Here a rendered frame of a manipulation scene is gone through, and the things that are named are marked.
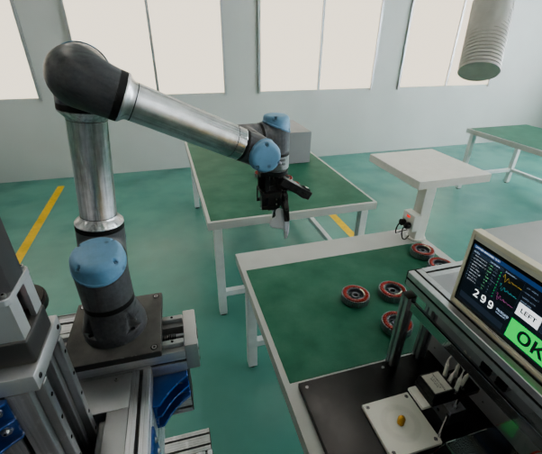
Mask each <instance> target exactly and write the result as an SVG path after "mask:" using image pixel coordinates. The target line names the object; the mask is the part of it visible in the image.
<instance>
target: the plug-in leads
mask: <svg viewBox="0 0 542 454"><path fill-rule="evenodd" d="M451 358H452V356H450V357H449V358H448V360H447V363H446V365H445V367H444V371H443V374H442V375H443V376H444V377H445V378H447V372H448V368H449V360H450V359H451ZM458 374H459V375H460V377H459V378H457V375H458ZM462 377H463V378H462ZM453 378H455V379H457V381H456V385H455V386H454V388H455V390H456V391H455V392H458V391H459V387H461V386H462V387H464V385H465V382H466V380H467V379H468V378H469V375H468V373H467V372H466V371H465V370H464V369H463V368H462V367H461V366H460V365H459V364H458V363H457V365H456V368H455V370H454V371H453V373H451V374H450V376H449V378H448V379H447V381H448V382H449V383H450V385H451V383H452V380H453Z"/></svg>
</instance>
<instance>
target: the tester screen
mask: <svg viewBox="0 0 542 454"><path fill-rule="evenodd" d="M475 287H476V288H477V289H478V290H479V291H481V292H482V293H483V294H484V295H486V296H487V297H488V298H490V299H491V300H492V301H493V302H495V303H496V305H495V306H494V309H493V311H490V310H489V309H488V308H487V307H486V306H484V305H483V304H482V303H481V302H479V301H478V300H477V299H476V298H474V297H473V296H472V293H473V290H474V288H475ZM461 289H462V290H463V291H464V292H465V293H466V294H468V295H469V296H470V297H471V298H473V299H474V300H475V301H476V302H477V303H478V304H479V305H480V306H481V307H483V308H484V309H485V310H486V311H487V312H489V313H490V314H491V315H492V316H494V317H495V318H496V319H497V320H498V321H499V322H501V323H502V327H501V329H499V328H498V327H497V326H496V325H494V324H493V323H492V322H491V321H490V320H488V319H487V318H486V317H485V316H484V315H483V314H481V313H480V312H479V311H478V310H477V309H475V308H474V307H473V306H472V305H471V304H469V303H468V302H467V301H466V300H465V299H464V298H463V297H462V296H461V295H460V291H461ZM457 297H458V298H460V299H461V300H462V301H463V302H464V303H465V304H467V305H468V306H469V307H470V308H471V309H472V310H474V311H475V312H476V313H477V314H478V315H479V316H481V317H482V318H483V319H484V320H485V321H486V322H488V323H489V324H490V325H491V326H492V327H493V328H494V329H495V330H496V331H497V332H498V333H499V334H501V335H502V336H503V337H504V338H505V339H506V340H507V341H509V342H510V343H511V344H512V345H513V346H514V347H516V348H517V349H518V350H519V351H520V352H522V353H523V354H524V355H525V356H526V357H527V358H528V359H530V360H531V361H532V362H533V363H534V364H535V365H537V366H538V367H539V368H540V369H541V370H542V367H541V366H539V364H538V363H537V362H535V361H534V360H533V359H532V358H531V357H530V356H528V355H527V354H526V353H525V352H524V351H523V350H521V349H520V348H519V347H518V346H517V345H515V344H514V343H513V342H512V341H511V340H510V339H508V338H507V337H506V336H505V335H504V333H505V331H506V329H507V327H508V325H509V323H510V319H511V317H512V318H514V319H515V320H516V321H517V322H519V323H520V324H521V325H523V326H524V327H525V328H526V329H528V330H529V331H531V332H532V333H533V334H534V335H536V336H537V337H538V338H539V339H541V340H542V334H541V333H540V332H538V331H537V330H536V329H534V328H533V327H532V326H530V325H529V324H528V323H527V322H525V321H524V320H522V319H521V318H520V317H519V316H517V315H516V314H515V311H516V309H517V307H518V305H519V302H521V303H522V304H524V305H525V306H527V308H529V309H530V310H531V311H533V312H534V313H536V314H537V315H538V316H540V317H541V318H542V287H541V286H539V285H538V284H536V283H535V282H533V281H532V280H530V279H529V278H527V277H525V276H524V275H522V274H521V273H520V272H518V271H517V270H515V269H514V268H512V267H510V266H509V265H507V264H506V263H504V262H503V261H501V260H500V259H498V258H496V257H495V256H493V254H491V253H490V252H488V251H486V250H484V249H483V248H481V247H480V246H478V245H477V244H475V245H474V248H473V251H472V254H471V257H470V259H469V262H468V264H467V267H466V270H465V274H464V277H463V280H462V282H461V285H460V287H459V290H458V293H457Z"/></svg>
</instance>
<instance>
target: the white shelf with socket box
mask: <svg viewBox="0 0 542 454"><path fill-rule="evenodd" d="M369 161H371V162H372V163H374V164H376V165H377V166H378V167H380V168H382V169H384V170H385V171H387V172H389V173H390V174H392V175H394V176H395V177H398V178H399V179H400V180H402V181H403V182H405V183H407V184H408V185H410V186H412V187H414V188H416V189H417V190H418V193H417V197H416V201H415V205H414V208H413V210H412V209H405V210H404V212H403V217H402V219H400V220H399V223H398V224H397V226H396V228H395V233H398V232H401V236H402V232H403V231H407V230H409V231H408V232H407V233H406V238H405V239H404V238H403V237H402V239H403V240H406V239H408V240H410V241H415V242H423V241H425V239H426V237H425V236H424V235H425V231H426V228H427V225H428V221H429V215H430V211H431V208H432V205H433V201H434V197H435V194H436V191H437V188H438V187H446V186H460V185H468V184H475V183H483V182H490V179H491V176H492V174H491V173H488V172H486V171H484V170H481V169H479V168H476V167H474V166H471V165H469V164H467V163H464V162H463V161H460V160H458V159H454V158H452V157H450V156H448V155H446V154H443V153H441V152H439V151H436V150H433V149H428V150H408V151H397V152H386V153H376V154H370V159H369ZM399 224H400V225H402V226H403V227H402V230H401V231H398V232H396V230H397V227H398V225H399ZM403 228H405V229H406V230H404V229H403Z"/></svg>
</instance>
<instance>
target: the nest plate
mask: <svg viewBox="0 0 542 454"><path fill-rule="evenodd" d="M362 409H363V411H364V413H365V414H366V417H367V419H368V421H369V422H370V423H371V425H372V427H373V429H374V431H375V433H376V435H377V437H378V439H379V440H380V441H381V443H382V445H383V447H384V449H385V451H386V453H387V454H416V453H418V452H421V451H423V450H426V449H431V448H434V447H437V446H439V445H441V444H442V440H441V439H440V438H439V437H438V435H437V434H436V432H435V431H434V429H433V428H432V426H431V425H430V424H429V422H428V420H427V419H426V418H425V416H424V415H423V413H422V412H421V410H420V409H419V407H418V406H417V405H416V404H415V403H414V401H413V400H412V398H411V396H410V395H409V394H408V392H406V393H403V394H399V395H394V396H391V397H387V398H385V399H382V400H378V401H375V402H372V403H369V404H363V405H362ZM399 415H403V416H404V417H405V419H406V421H405V424H404V425H403V426H400V425H398V423H397V419H398V416H399Z"/></svg>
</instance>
